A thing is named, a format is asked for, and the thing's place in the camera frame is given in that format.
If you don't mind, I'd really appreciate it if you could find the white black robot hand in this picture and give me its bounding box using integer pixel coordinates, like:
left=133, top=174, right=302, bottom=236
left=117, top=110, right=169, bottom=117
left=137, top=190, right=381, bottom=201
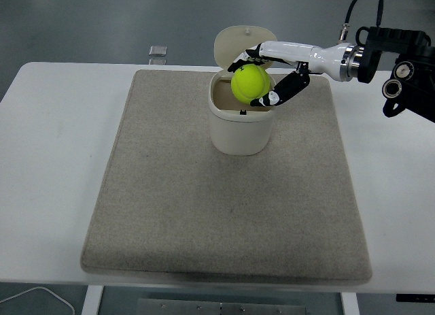
left=226, top=40, right=348, bottom=108

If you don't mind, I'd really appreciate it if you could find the yellow-green tennis ball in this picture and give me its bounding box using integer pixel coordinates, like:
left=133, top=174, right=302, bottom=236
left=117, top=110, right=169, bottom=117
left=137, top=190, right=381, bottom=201
left=230, top=63, right=271, bottom=103

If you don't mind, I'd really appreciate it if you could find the cream lidded bin box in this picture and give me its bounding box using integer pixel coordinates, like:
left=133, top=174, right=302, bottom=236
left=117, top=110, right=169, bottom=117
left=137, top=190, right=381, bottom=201
left=207, top=27, right=279, bottom=156

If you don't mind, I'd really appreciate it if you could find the beige fabric mat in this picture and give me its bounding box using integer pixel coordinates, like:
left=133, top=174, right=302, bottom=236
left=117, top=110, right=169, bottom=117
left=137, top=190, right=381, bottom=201
left=80, top=69, right=374, bottom=284

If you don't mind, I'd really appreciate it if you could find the white table leg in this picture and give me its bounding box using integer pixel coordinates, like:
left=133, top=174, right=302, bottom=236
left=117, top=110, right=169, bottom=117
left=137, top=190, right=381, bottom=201
left=339, top=291, right=361, bottom=315
left=81, top=284, right=105, bottom=315

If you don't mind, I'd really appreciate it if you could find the black table control panel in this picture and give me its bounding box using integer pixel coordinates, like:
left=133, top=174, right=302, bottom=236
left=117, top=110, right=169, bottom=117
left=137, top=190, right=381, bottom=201
left=396, top=293, right=435, bottom=303

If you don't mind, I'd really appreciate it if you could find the grey metal plate with screws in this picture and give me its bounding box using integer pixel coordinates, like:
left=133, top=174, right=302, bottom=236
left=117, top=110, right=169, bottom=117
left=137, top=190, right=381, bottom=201
left=136, top=297, right=307, bottom=315

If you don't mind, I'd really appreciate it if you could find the white cable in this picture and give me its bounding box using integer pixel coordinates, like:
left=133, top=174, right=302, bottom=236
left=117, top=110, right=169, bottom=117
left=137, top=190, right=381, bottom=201
left=0, top=286, right=75, bottom=315

